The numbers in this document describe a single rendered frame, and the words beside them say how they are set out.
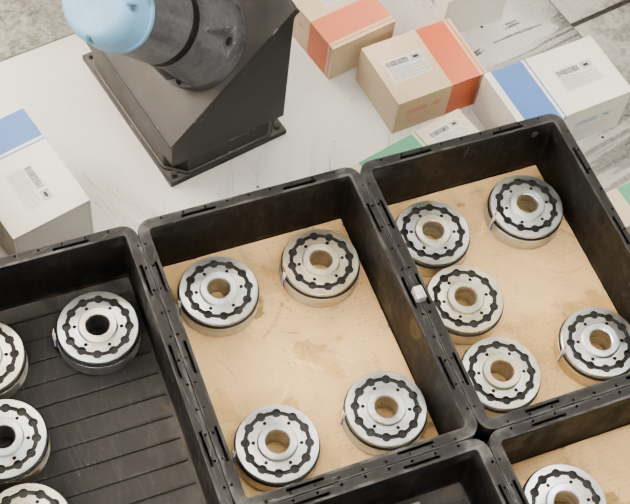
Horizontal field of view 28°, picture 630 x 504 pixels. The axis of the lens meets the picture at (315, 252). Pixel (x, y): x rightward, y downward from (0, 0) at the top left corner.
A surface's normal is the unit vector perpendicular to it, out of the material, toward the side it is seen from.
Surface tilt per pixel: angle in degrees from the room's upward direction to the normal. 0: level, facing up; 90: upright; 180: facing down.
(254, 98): 90
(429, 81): 0
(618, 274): 90
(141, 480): 0
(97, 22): 46
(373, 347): 0
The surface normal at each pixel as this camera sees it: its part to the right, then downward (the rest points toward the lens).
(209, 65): 0.36, 0.69
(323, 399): 0.09, -0.51
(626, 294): -0.93, 0.26
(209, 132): 0.54, 0.74
